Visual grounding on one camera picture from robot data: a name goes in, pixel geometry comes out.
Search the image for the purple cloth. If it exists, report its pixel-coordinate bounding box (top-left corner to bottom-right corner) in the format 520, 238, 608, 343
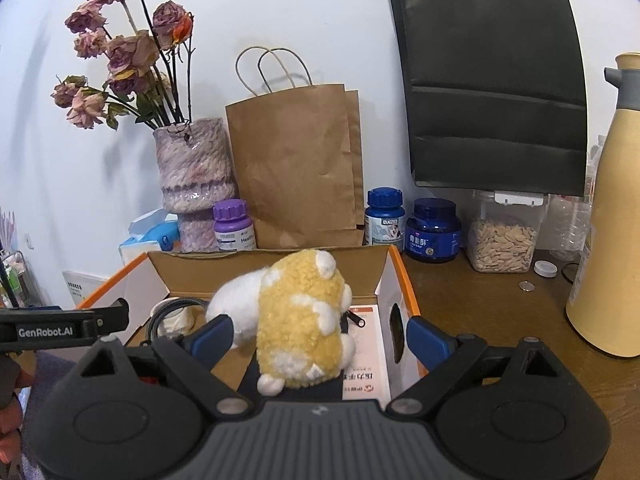
20, 350, 76, 441

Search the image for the pink knitted vase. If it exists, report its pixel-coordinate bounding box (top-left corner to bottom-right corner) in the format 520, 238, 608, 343
152, 117, 238, 253

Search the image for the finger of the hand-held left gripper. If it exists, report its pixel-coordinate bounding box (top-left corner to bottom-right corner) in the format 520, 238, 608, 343
92, 299, 130, 337

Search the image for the yellow thermos jug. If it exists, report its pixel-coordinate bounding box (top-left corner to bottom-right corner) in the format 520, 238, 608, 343
566, 52, 640, 358

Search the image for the orange cardboard box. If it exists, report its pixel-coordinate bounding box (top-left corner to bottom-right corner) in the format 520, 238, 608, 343
75, 245, 423, 402

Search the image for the yellow white plush hamster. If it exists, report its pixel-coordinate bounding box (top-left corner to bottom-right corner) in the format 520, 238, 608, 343
205, 249, 358, 395

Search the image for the purple lid bottle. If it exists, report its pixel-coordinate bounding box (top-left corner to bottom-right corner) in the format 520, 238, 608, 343
213, 199, 257, 252

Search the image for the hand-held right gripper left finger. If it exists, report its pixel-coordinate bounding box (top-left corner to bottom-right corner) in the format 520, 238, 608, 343
67, 315, 256, 418

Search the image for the blue white tissue box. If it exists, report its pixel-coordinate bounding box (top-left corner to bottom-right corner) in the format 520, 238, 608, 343
119, 210, 181, 266

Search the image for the pink glove package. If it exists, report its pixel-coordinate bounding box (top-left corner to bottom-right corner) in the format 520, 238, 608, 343
340, 304, 392, 402

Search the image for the dark blue jar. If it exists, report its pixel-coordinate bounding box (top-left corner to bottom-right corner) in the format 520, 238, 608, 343
405, 198, 462, 264

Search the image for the black and white round item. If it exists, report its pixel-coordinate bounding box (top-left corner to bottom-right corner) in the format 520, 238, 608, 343
147, 297, 206, 343

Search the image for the person's left hand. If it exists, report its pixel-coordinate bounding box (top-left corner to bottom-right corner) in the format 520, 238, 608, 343
0, 400, 25, 466

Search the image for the clear container of seeds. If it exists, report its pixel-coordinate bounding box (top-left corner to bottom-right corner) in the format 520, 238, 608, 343
467, 190, 546, 274

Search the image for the clear plastic bottle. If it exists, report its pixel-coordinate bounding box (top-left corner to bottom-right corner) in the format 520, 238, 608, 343
547, 135, 608, 262

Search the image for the dried pink roses bouquet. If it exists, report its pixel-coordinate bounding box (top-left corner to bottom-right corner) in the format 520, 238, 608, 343
50, 0, 196, 131

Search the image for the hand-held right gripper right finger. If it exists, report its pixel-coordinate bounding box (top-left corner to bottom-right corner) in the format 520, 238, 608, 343
387, 316, 571, 417

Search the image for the white bottle blue lid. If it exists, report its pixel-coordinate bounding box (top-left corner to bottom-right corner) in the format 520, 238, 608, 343
364, 187, 406, 248

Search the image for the brown paper bag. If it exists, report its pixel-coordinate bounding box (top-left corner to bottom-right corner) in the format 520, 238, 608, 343
225, 46, 366, 250

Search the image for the black paper bag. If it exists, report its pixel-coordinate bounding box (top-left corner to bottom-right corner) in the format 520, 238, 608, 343
389, 0, 588, 197

